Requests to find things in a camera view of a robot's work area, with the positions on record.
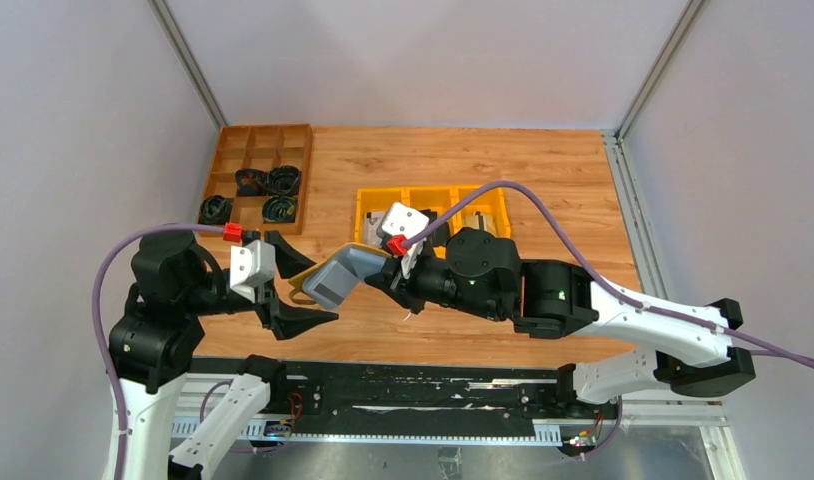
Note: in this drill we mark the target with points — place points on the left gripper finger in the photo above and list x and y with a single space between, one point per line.
289 261
288 322

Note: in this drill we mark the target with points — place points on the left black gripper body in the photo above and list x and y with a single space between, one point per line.
267 288

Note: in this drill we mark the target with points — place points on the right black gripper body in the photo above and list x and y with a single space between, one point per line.
432 281

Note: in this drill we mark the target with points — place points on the yellow leather card holder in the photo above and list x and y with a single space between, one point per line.
328 283

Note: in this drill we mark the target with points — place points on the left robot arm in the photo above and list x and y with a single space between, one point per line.
148 354

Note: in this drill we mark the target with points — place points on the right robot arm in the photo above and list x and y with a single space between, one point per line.
678 348

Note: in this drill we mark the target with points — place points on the black cards in bin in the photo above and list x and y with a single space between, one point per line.
433 221

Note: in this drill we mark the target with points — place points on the silver cards in bin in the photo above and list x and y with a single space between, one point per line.
369 228

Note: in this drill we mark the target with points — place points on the tan cards in bin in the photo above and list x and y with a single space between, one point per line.
480 221

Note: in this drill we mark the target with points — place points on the middle yellow bin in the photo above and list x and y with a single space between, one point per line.
434 202

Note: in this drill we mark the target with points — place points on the yellow bin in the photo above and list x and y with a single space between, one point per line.
494 203
434 202
375 199

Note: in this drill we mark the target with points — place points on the wooden compartment tray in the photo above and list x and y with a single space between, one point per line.
261 147

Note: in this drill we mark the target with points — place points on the left yellow bin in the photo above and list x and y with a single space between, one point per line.
375 199

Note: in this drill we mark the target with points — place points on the right yellow bin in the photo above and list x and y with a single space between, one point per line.
494 203

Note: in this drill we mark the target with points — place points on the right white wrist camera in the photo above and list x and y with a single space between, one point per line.
400 223

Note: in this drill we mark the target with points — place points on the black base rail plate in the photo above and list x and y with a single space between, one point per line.
403 400

